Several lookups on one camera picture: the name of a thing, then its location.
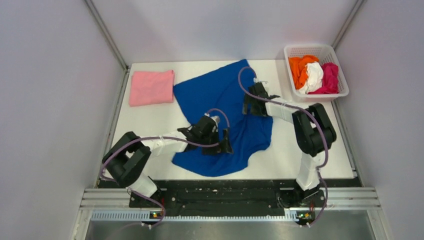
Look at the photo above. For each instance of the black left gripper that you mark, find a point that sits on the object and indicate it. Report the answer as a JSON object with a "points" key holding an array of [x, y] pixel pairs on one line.
{"points": [[225, 147]]}

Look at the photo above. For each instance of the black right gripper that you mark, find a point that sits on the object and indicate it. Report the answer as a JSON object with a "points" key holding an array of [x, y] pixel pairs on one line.
{"points": [[248, 100]]}

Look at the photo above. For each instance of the blue t shirt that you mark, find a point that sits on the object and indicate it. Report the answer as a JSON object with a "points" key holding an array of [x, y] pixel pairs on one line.
{"points": [[247, 133]]}

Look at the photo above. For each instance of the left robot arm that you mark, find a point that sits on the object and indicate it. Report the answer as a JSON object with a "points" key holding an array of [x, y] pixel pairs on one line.
{"points": [[125, 161]]}

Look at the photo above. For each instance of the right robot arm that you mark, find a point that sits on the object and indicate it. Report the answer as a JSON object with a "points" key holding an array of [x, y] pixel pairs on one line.
{"points": [[314, 134]]}

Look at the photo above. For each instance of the orange t shirt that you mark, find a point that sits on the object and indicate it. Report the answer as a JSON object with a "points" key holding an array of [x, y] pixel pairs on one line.
{"points": [[298, 68]]}

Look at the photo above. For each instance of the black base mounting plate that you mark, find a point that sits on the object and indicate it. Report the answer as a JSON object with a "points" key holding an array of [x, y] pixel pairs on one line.
{"points": [[227, 198]]}

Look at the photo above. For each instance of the white t shirt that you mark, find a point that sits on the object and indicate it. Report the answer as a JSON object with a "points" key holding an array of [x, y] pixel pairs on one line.
{"points": [[311, 78]]}

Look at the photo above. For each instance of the magenta t shirt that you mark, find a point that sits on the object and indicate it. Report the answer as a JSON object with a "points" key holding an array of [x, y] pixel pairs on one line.
{"points": [[330, 81]]}

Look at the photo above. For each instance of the folded pink t shirt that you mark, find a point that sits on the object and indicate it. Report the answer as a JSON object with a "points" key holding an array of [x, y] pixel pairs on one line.
{"points": [[151, 87]]}

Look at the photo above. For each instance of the white plastic basket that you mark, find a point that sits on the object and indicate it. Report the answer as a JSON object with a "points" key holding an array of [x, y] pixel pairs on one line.
{"points": [[326, 54]]}

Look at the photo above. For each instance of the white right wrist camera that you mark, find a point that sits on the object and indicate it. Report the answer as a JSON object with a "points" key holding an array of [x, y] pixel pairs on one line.
{"points": [[257, 80]]}

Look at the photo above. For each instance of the white slotted cable duct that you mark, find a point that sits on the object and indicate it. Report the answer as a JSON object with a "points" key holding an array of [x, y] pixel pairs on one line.
{"points": [[148, 216]]}

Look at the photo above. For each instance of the right corner metal post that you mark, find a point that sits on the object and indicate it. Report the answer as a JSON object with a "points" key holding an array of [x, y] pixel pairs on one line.
{"points": [[358, 5]]}

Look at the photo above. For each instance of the corner metal post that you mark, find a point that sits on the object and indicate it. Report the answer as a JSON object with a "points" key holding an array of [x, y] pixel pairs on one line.
{"points": [[104, 31], [358, 5]]}

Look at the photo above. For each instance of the left corner metal post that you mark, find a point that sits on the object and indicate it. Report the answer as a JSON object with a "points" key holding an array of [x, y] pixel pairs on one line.
{"points": [[104, 31]]}

